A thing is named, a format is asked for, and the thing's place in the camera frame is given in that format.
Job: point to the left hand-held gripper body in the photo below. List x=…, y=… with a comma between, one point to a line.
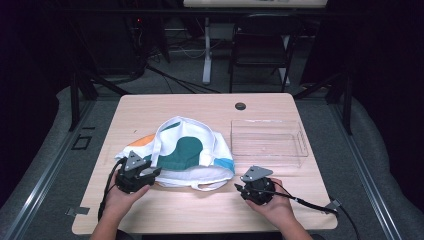
x=131, y=178

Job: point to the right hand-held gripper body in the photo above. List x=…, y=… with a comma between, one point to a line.
x=258, y=190

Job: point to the white tote bag colour patches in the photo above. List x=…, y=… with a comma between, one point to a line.
x=181, y=153

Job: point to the clear plastic container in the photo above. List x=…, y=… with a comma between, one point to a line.
x=266, y=140

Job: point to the person's right hand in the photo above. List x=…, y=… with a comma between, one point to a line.
x=276, y=208

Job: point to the person's left hand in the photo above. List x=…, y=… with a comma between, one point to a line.
x=118, y=201

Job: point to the black metal stand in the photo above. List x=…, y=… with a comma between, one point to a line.
x=348, y=103
x=74, y=100

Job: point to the white desk leg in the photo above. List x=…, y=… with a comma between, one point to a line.
x=207, y=60

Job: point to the black chair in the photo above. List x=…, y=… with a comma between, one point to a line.
x=260, y=43

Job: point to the metal bracket on table edge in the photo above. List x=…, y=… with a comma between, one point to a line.
x=77, y=211
x=333, y=204

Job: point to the aluminium floor rail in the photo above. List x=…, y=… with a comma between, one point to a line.
x=43, y=180
x=366, y=180

